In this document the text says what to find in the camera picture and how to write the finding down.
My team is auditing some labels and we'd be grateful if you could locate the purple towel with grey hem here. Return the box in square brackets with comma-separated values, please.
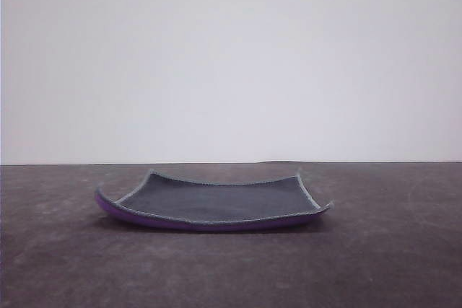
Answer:
[94, 167, 336, 233]

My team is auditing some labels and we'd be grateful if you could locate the grey table cloth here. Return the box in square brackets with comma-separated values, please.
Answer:
[0, 159, 462, 308]

